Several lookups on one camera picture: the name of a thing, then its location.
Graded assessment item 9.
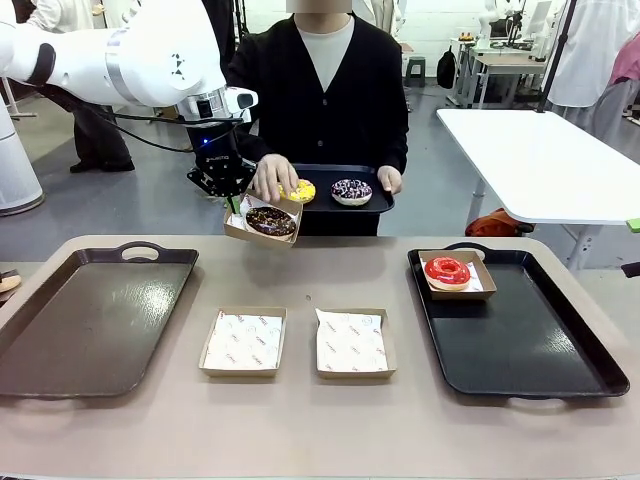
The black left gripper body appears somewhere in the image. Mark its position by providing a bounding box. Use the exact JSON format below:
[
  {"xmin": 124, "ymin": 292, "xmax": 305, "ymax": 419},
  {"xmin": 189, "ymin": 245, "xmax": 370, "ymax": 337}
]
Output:
[{"xmin": 185, "ymin": 119, "xmax": 247, "ymax": 175}]

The chocolate sprinkled donut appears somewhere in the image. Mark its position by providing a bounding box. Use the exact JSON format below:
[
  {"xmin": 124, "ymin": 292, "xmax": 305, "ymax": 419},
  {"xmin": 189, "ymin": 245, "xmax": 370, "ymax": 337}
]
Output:
[{"xmin": 244, "ymin": 205, "xmax": 298, "ymax": 237}]

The yellow sprinkled donut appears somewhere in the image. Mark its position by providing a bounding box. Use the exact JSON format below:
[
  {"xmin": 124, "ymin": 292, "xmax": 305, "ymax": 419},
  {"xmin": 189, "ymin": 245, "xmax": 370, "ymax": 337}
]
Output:
[{"xmin": 277, "ymin": 178, "xmax": 317, "ymax": 204}]

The brown cardboard donut box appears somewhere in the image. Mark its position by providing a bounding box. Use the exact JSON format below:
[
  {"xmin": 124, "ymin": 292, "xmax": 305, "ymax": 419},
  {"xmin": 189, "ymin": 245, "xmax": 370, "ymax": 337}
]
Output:
[
  {"xmin": 417, "ymin": 249, "xmax": 498, "ymax": 301},
  {"xmin": 223, "ymin": 189, "xmax": 305, "ymax": 250},
  {"xmin": 198, "ymin": 305, "xmax": 288, "ymax": 378},
  {"xmin": 314, "ymin": 306, "xmax": 399, "ymax": 380}
]

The small black serving tray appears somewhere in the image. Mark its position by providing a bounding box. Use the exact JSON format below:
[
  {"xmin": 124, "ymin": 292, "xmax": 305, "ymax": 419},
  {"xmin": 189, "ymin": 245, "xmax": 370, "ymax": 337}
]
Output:
[{"xmin": 289, "ymin": 163, "xmax": 396, "ymax": 215}]

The purple white sprinkled donut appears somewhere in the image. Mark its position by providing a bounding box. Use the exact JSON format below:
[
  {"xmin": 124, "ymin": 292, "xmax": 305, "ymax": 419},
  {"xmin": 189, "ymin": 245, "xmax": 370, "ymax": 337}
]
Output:
[{"xmin": 331, "ymin": 178, "xmax": 374, "ymax": 208}]

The red glazed donut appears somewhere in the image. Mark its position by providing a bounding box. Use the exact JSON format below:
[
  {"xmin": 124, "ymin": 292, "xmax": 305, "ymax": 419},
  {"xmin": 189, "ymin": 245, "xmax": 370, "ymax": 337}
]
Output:
[{"xmin": 424, "ymin": 255, "xmax": 472, "ymax": 292}]

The person's left forearm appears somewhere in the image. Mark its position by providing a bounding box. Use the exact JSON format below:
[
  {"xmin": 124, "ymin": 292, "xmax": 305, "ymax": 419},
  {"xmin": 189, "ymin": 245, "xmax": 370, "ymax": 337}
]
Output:
[{"xmin": 372, "ymin": 109, "xmax": 410, "ymax": 174}]

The person's right forearm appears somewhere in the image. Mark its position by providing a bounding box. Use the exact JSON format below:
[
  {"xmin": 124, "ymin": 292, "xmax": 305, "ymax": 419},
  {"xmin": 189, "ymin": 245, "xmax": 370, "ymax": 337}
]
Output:
[{"xmin": 227, "ymin": 114, "xmax": 281, "ymax": 161}]

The large black plastic serving tray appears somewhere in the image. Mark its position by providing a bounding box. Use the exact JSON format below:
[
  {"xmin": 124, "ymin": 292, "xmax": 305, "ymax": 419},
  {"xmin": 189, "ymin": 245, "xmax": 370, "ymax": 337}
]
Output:
[{"xmin": 407, "ymin": 242, "xmax": 631, "ymax": 401}]

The brown plastic serving tray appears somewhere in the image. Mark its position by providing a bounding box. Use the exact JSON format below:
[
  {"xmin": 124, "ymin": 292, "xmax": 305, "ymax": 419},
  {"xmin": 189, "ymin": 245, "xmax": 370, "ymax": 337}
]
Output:
[{"xmin": 0, "ymin": 241, "xmax": 200, "ymax": 401}]

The person's right hand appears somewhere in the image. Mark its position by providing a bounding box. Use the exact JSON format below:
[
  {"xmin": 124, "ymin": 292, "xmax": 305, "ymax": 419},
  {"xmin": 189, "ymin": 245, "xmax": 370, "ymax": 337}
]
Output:
[{"xmin": 249, "ymin": 153, "xmax": 300, "ymax": 204}]

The person's left hand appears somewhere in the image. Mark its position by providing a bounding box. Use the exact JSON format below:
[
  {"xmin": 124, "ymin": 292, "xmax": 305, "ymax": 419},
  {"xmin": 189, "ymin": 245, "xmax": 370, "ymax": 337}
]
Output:
[{"xmin": 376, "ymin": 165, "xmax": 404, "ymax": 196}]

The large white table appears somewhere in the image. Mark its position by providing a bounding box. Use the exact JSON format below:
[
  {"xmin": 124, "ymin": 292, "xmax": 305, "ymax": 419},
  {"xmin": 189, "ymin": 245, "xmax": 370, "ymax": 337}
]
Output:
[{"xmin": 436, "ymin": 108, "xmax": 640, "ymax": 271}]

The grey garment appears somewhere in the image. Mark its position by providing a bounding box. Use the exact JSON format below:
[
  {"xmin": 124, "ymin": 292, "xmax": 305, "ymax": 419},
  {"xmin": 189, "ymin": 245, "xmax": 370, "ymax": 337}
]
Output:
[{"xmin": 564, "ymin": 79, "xmax": 640, "ymax": 166}]

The bystander in white top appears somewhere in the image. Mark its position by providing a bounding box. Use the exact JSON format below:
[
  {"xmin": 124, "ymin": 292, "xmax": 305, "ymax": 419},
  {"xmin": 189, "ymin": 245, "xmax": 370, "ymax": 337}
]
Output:
[{"xmin": 24, "ymin": 0, "xmax": 135, "ymax": 174}]

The orange bag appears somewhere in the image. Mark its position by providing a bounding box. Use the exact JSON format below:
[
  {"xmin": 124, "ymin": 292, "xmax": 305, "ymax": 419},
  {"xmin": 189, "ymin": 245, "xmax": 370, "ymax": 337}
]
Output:
[{"xmin": 464, "ymin": 208, "xmax": 535, "ymax": 238}]

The person in black cardigan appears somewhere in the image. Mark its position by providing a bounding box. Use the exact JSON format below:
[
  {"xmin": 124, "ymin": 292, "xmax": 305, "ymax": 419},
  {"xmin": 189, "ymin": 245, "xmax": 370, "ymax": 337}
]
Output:
[{"xmin": 227, "ymin": 0, "xmax": 410, "ymax": 237}]

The pink garment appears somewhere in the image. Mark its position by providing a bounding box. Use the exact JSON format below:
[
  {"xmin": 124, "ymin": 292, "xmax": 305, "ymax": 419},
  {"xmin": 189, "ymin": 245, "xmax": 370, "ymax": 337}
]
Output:
[{"xmin": 607, "ymin": 32, "xmax": 640, "ymax": 86}]

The white hanging garment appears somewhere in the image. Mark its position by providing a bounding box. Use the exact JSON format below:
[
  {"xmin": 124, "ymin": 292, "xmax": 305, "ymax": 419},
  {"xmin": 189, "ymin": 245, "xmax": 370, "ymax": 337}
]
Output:
[{"xmin": 547, "ymin": 0, "xmax": 640, "ymax": 109}]

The black slanted pole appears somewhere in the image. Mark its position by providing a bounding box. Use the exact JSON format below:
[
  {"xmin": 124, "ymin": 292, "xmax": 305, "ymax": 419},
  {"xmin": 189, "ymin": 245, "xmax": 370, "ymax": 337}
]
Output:
[{"xmin": 536, "ymin": 0, "xmax": 579, "ymax": 114}]

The white cylindrical appliance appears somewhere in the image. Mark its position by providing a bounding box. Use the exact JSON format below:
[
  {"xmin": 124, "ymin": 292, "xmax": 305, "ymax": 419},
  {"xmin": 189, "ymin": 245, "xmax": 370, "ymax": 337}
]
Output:
[{"xmin": 0, "ymin": 92, "xmax": 46, "ymax": 217}]

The white background desk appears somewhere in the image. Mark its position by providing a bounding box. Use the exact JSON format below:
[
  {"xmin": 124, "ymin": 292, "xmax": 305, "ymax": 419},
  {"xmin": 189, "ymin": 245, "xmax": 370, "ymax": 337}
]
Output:
[{"xmin": 4, "ymin": 89, "xmax": 39, "ymax": 120}]

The background desk with wooden top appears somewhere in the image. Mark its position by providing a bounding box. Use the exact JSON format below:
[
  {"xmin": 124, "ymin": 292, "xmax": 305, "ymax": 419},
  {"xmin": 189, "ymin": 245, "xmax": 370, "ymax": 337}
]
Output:
[{"xmin": 469, "ymin": 49, "xmax": 549, "ymax": 109}]

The grey plastic stool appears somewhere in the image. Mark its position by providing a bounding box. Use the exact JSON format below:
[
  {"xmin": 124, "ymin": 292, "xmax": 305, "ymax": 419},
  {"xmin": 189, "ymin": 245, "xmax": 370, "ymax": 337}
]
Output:
[{"xmin": 403, "ymin": 55, "xmax": 427, "ymax": 89}]

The beige hanging coat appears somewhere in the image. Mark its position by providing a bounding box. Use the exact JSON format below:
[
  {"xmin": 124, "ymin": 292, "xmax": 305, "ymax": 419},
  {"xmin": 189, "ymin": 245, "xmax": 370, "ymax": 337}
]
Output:
[{"xmin": 369, "ymin": 0, "xmax": 394, "ymax": 31}]

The black backpack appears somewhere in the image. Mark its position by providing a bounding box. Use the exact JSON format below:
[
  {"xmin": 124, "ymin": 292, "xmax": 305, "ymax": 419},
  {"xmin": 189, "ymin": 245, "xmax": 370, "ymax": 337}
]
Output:
[{"xmin": 437, "ymin": 45, "xmax": 459, "ymax": 90}]

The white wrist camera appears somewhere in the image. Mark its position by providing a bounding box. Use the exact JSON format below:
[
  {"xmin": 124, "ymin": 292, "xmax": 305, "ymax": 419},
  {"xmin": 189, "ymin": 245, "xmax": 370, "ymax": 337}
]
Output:
[{"xmin": 222, "ymin": 85, "xmax": 260, "ymax": 114}]

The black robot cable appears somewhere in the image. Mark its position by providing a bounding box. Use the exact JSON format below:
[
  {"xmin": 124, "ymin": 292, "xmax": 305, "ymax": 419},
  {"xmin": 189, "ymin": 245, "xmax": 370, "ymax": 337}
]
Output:
[{"xmin": 37, "ymin": 82, "xmax": 246, "ymax": 154}]

